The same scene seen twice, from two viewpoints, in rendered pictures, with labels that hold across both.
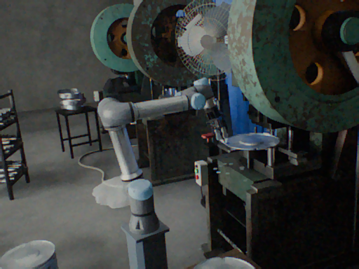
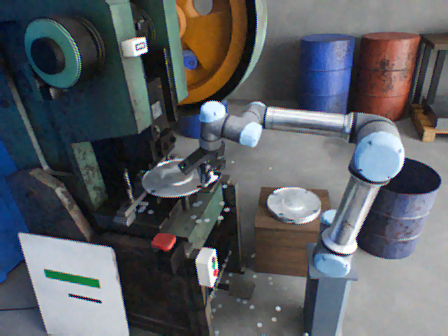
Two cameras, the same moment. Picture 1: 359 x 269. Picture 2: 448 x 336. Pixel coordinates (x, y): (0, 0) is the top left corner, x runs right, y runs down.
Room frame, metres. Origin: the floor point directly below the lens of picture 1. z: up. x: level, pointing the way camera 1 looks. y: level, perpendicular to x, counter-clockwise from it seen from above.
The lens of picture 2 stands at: (2.61, 0.49, 1.44)
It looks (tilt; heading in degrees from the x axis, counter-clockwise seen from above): 31 degrees down; 222
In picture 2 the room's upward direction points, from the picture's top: 5 degrees counter-clockwise
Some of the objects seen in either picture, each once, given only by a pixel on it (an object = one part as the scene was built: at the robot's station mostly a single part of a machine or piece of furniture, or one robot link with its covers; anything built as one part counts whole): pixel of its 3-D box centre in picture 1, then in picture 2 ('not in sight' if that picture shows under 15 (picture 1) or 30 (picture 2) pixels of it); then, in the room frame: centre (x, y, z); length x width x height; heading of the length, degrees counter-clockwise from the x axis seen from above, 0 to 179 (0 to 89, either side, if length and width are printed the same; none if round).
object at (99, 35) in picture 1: (144, 71); not in sight; (5.34, 0.45, 0.87); 1.53 x 0.99 x 1.74; 113
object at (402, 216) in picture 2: not in sight; (390, 207); (0.90, 0.28, 0.24); 0.42 x 0.42 x 0.48
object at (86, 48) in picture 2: not in sight; (65, 57); (2.20, -0.43, 1.31); 0.22 x 0.12 x 0.22; 110
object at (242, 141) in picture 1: (251, 141); (177, 176); (1.91, -0.37, 0.78); 0.29 x 0.29 x 0.01
